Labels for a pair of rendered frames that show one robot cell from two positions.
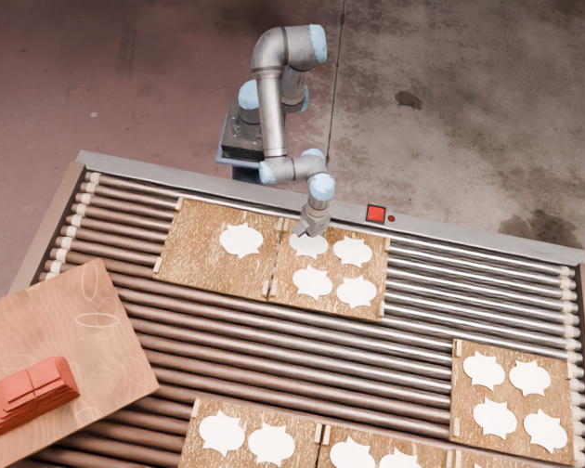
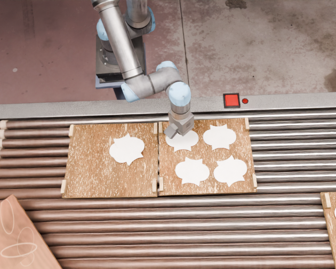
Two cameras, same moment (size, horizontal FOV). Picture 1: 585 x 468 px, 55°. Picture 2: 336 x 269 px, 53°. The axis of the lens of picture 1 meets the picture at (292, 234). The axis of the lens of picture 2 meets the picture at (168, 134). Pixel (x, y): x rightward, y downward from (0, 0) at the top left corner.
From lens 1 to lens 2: 0.59 m
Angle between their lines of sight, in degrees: 5
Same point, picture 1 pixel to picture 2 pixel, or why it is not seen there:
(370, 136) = (213, 37)
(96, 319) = (17, 250)
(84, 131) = (10, 84)
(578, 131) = not seen: outside the picture
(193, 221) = (86, 142)
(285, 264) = (167, 160)
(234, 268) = (126, 174)
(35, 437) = not seen: outside the picture
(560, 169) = not seen: outside the picture
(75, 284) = not seen: outside the picture
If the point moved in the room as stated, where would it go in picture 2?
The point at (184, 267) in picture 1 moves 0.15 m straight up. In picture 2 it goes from (85, 183) to (75, 172)
